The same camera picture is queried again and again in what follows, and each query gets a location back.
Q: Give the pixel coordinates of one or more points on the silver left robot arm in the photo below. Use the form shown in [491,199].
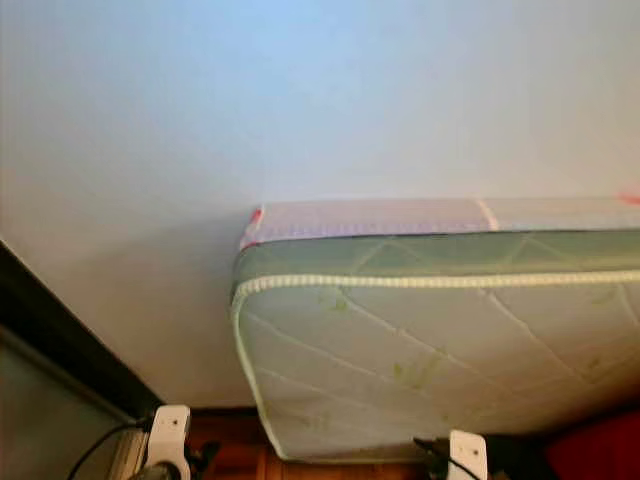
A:
[130,455]

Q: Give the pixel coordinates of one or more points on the green quilted mattress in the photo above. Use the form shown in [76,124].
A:
[420,350]

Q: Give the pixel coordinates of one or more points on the grey door panel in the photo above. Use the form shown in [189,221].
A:
[50,430]

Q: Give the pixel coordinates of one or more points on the large red cushion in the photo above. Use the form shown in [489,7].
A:
[600,450]

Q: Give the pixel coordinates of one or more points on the pale pink mattress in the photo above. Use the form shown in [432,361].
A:
[360,218]

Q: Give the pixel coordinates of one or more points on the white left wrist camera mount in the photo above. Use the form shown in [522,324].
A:
[170,432]

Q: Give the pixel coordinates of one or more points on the black door frame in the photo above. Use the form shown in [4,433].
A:
[60,335]

